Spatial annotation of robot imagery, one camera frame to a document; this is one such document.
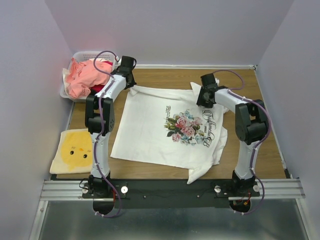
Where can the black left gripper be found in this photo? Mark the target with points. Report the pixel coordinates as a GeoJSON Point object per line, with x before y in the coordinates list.
{"type": "Point", "coordinates": [131, 74]}

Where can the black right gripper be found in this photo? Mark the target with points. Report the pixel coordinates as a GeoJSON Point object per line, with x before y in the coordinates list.
{"type": "Point", "coordinates": [202, 90]}

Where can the white floral print t-shirt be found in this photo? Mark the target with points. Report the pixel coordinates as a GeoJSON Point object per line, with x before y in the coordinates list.
{"type": "Point", "coordinates": [167, 127]}

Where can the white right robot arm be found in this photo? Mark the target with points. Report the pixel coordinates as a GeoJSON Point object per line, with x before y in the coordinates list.
{"type": "Point", "coordinates": [252, 128]}

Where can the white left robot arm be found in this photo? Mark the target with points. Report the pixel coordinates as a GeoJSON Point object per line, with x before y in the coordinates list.
{"type": "Point", "coordinates": [100, 121]}

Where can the red garment in basket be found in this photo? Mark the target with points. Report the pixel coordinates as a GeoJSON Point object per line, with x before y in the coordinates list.
{"type": "Point", "coordinates": [98, 88]}

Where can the white plastic laundry basket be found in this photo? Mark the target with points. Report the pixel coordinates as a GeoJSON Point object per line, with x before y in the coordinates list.
{"type": "Point", "coordinates": [86, 55]}

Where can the pink t-shirt in basket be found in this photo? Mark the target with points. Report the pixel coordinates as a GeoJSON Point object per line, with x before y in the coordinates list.
{"type": "Point", "coordinates": [82, 76]}

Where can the folded yellow chick t-shirt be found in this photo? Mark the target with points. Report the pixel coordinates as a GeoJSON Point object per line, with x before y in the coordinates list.
{"type": "Point", "coordinates": [74, 154]}

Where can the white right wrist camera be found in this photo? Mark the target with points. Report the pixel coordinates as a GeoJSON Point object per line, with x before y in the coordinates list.
{"type": "Point", "coordinates": [217, 81]}

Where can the aluminium front rail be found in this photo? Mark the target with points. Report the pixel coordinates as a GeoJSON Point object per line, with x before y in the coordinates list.
{"type": "Point", "coordinates": [69, 190]}

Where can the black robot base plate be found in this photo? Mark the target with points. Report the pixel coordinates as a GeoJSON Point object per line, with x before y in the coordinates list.
{"type": "Point", "coordinates": [165, 193]}

